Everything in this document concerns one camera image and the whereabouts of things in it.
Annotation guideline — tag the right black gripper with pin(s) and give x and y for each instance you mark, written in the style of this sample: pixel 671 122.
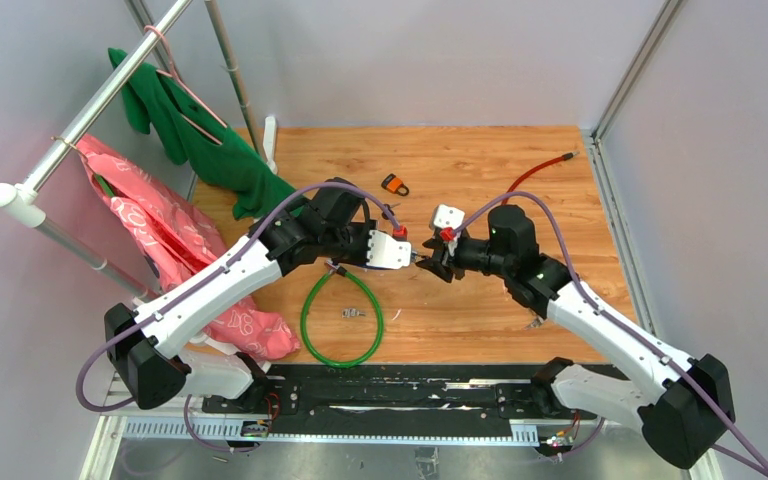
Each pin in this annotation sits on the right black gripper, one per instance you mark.
pixel 443 271

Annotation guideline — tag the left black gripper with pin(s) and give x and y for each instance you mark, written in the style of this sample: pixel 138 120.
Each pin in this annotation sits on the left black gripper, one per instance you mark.
pixel 365 228

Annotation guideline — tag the small silver cable keys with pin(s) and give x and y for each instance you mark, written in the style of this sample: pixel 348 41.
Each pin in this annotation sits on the small silver cable keys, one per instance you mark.
pixel 352 313

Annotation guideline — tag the orange black padlock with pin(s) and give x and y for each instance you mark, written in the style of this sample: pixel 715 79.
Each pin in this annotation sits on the orange black padlock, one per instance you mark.
pixel 395 185

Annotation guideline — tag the red lock silver keys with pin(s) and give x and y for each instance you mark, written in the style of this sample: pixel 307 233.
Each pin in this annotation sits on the red lock silver keys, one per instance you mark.
pixel 535 323

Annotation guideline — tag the red cable lock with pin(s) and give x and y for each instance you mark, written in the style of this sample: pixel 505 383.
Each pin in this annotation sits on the red cable lock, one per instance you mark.
pixel 528 173

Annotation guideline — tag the black padlock keys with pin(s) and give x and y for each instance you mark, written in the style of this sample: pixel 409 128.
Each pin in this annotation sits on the black padlock keys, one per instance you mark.
pixel 388 211

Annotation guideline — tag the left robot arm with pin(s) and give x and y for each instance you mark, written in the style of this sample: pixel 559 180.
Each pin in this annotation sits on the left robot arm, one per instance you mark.
pixel 146 345

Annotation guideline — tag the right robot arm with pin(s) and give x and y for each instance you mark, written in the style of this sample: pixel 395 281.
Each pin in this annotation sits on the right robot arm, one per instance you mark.
pixel 678 403

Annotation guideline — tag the pink patterned garment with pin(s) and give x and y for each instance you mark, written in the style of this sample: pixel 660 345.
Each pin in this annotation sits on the pink patterned garment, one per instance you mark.
pixel 180 241

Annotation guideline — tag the green cloth garment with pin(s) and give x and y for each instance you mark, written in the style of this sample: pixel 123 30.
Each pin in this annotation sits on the green cloth garment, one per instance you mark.
pixel 217 154

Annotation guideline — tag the white metal clothes rack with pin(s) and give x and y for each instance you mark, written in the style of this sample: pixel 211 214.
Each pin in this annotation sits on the white metal clothes rack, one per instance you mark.
pixel 18 200

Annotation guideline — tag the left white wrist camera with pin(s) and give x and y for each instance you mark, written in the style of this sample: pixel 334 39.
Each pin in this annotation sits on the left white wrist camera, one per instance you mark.
pixel 386 252

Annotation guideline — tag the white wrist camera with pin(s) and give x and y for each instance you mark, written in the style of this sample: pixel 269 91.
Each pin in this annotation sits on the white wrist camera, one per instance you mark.
pixel 386 252
pixel 445 216

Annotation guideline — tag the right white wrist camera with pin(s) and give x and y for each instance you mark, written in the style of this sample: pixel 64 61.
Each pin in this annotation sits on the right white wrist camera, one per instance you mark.
pixel 445 216

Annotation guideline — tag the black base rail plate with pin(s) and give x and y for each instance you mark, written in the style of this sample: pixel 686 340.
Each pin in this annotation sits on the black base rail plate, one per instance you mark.
pixel 447 404

